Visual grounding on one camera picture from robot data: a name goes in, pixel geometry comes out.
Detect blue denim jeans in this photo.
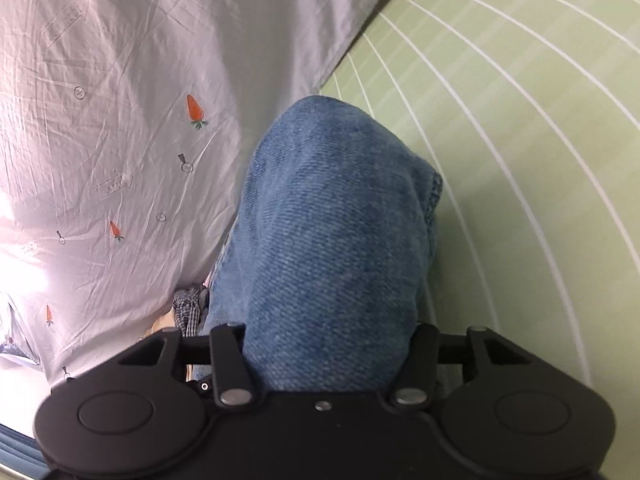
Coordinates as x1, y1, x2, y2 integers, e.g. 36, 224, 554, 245
203, 96, 443, 392

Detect beige garment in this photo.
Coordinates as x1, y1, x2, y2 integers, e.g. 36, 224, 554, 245
144, 308, 180, 338

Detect blue checked shirt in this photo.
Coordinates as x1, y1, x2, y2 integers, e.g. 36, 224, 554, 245
171, 284, 209, 337

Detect grey carrot-print backdrop sheet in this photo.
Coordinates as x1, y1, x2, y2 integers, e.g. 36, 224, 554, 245
0, 0, 417, 386

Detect green grid cutting mat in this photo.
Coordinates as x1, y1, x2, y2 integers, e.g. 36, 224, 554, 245
323, 0, 639, 479

